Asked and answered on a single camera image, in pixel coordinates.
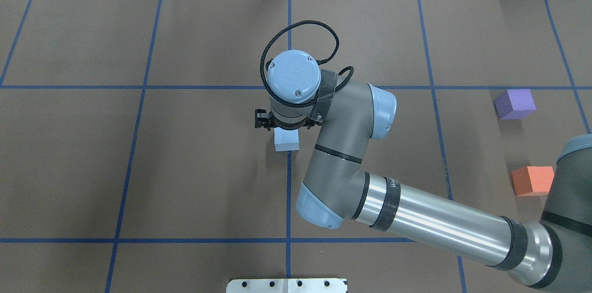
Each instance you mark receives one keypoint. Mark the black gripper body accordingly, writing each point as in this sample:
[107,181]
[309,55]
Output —
[263,119]

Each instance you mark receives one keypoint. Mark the light blue foam block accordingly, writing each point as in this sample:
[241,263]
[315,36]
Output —
[286,140]

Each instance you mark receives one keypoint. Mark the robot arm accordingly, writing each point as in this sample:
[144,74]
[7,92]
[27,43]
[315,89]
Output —
[552,254]

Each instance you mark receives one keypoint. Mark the purple foam block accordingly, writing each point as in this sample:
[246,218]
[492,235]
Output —
[514,104]

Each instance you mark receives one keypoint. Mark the orange foam block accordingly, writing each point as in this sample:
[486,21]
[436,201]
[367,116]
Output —
[532,180]

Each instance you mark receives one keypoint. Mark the white camera post base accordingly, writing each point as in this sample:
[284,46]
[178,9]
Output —
[288,285]

